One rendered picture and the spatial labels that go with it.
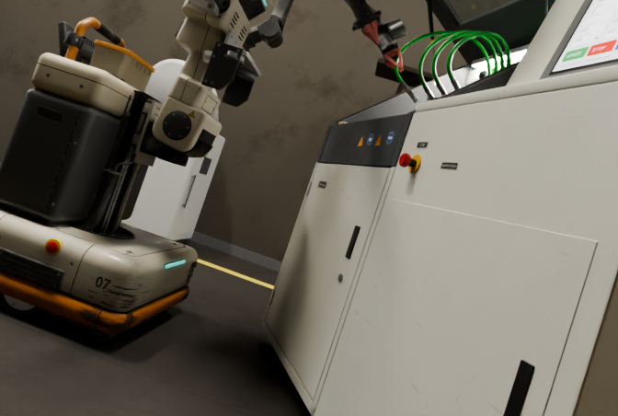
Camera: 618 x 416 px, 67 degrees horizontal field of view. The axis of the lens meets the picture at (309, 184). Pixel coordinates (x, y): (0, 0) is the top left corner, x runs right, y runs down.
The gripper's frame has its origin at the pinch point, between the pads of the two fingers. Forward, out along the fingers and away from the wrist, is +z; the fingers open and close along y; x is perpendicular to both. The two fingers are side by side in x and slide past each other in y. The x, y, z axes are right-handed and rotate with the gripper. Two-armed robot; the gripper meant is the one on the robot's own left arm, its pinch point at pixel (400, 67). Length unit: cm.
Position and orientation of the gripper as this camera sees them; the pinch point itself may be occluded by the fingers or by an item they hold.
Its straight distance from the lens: 188.3
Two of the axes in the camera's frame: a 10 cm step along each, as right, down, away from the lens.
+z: 3.5, 8.1, -4.7
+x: -8.8, 4.5, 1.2
